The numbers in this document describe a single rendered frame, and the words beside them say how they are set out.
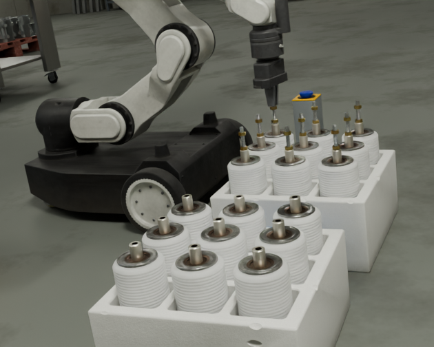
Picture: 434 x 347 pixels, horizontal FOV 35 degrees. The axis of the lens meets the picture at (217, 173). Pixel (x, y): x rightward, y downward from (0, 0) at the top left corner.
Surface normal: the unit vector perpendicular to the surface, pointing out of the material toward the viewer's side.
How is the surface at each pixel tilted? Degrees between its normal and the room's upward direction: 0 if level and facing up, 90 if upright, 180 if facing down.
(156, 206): 90
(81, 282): 0
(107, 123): 90
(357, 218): 90
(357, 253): 90
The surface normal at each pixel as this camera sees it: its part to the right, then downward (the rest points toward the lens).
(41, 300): -0.13, -0.94
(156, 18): -0.40, 0.33
